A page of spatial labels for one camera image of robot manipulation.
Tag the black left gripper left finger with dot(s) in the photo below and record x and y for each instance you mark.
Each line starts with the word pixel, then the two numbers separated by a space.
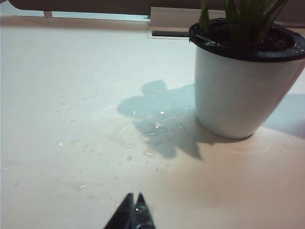
pixel 124 214

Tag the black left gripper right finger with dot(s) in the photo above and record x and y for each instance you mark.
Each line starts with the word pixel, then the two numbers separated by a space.
pixel 143 217

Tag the green plant in white pot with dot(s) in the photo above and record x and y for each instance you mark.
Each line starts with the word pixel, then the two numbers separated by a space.
pixel 226 95

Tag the silver table edge rail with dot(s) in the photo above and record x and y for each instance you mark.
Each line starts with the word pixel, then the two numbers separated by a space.
pixel 95 14

